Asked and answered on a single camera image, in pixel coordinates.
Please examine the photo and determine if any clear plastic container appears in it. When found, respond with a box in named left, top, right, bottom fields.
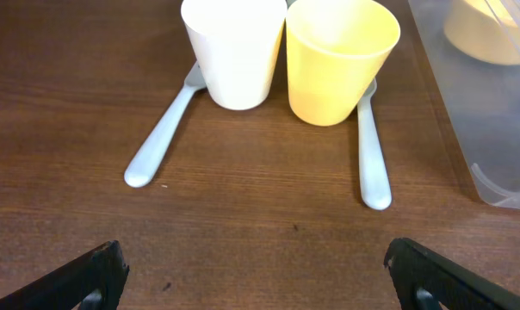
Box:
left=409, top=0, right=520, bottom=209

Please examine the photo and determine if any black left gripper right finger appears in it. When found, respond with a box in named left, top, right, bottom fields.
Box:
left=384, top=238, right=520, bottom=310

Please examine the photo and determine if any pale plastic fork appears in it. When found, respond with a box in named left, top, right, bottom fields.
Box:
left=124, top=62, right=206, bottom=188

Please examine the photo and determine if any pale plastic spoon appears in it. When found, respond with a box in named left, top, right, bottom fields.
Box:
left=356, top=79, right=392, bottom=211

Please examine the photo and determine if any yellow plastic cup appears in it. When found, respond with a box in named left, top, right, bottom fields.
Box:
left=286, top=0, right=401, bottom=127

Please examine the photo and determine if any white plastic cup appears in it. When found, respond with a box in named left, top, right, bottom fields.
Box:
left=181, top=0, right=288, bottom=110

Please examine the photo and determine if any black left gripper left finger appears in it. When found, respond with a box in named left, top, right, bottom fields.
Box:
left=0, top=240, right=130, bottom=310

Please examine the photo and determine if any yellow plastic bowl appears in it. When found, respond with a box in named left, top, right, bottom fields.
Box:
left=444, top=0, right=520, bottom=65

